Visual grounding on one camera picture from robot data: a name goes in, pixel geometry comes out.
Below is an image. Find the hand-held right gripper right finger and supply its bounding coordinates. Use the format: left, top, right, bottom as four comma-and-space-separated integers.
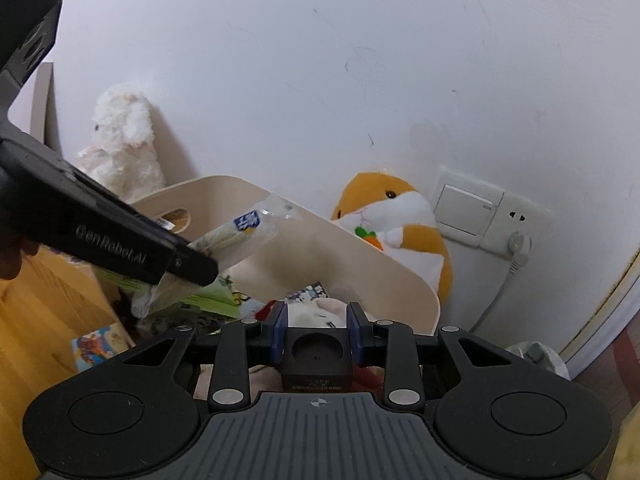
347, 302, 517, 407

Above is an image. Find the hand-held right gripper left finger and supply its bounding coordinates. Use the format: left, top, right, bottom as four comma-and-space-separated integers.
121, 302, 289, 407

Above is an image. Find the black box with yellow print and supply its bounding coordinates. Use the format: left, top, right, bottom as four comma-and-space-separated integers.
281, 327, 351, 394

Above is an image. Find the beige plastic basket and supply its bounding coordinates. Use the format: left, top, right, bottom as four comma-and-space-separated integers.
129, 175, 441, 336

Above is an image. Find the clear packet with blue label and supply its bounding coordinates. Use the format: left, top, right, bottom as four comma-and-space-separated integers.
131, 195, 304, 319

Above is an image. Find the green snack bag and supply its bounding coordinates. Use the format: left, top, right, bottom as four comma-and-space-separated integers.
95, 260, 251, 319

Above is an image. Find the white lamb plush toy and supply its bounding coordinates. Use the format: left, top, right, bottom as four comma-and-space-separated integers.
75, 84, 167, 206

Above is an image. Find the purple and white board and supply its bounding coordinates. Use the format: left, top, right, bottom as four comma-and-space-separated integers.
32, 62, 64, 157

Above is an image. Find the orange hamster plush toy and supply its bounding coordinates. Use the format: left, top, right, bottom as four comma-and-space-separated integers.
330, 172, 454, 307

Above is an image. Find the colourful picture card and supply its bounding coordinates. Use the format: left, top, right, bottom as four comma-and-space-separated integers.
72, 324, 137, 374

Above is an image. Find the white plastic bag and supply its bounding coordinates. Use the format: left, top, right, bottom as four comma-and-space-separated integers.
505, 341, 572, 382

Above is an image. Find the white wall switch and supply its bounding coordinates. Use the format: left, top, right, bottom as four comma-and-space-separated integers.
432, 166, 506, 249

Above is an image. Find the white power plug cable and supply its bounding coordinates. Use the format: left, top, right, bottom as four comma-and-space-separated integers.
469, 230, 534, 335

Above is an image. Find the white wall socket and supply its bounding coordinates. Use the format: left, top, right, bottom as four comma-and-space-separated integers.
479, 199, 552, 262

